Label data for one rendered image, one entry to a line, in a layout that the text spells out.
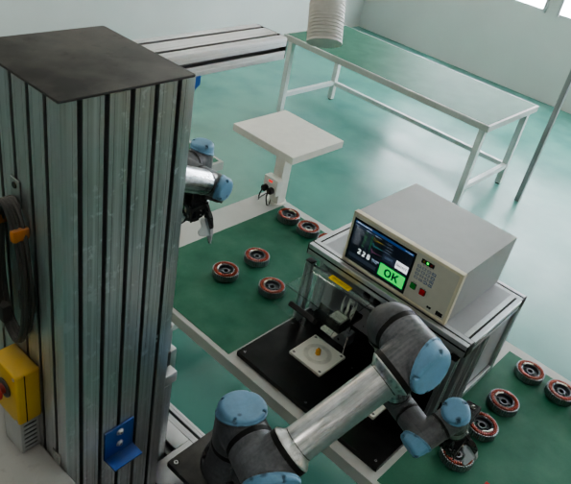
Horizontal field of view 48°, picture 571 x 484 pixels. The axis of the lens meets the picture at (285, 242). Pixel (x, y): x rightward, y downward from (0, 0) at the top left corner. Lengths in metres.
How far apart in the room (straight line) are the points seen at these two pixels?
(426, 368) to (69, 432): 0.73
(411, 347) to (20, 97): 0.90
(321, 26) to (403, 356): 1.86
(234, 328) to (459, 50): 7.03
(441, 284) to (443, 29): 7.21
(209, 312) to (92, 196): 1.54
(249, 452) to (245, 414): 0.09
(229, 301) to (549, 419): 1.27
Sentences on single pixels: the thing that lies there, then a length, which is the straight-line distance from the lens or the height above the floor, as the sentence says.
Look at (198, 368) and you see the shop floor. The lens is 3.35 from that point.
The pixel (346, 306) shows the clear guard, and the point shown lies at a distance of 2.18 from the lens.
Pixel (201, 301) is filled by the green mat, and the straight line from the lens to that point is 2.57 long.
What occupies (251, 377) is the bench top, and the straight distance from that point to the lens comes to 2.30.
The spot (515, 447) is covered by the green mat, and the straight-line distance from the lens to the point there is 2.43.
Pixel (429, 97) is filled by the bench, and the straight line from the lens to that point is 5.25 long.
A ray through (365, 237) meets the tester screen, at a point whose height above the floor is 1.25.
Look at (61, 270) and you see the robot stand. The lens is 1.07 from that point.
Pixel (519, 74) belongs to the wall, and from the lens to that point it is 8.71.
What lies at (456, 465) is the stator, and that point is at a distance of 2.23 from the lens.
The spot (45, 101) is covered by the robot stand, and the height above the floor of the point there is 2.01.
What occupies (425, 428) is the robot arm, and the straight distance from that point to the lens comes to 1.78.
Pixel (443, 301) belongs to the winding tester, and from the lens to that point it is 2.12.
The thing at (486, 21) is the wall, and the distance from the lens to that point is 8.84.
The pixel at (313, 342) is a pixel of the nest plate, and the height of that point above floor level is 0.78.
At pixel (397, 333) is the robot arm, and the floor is 1.50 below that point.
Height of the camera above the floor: 2.40
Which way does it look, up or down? 34 degrees down
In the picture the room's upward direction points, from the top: 12 degrees clockwise
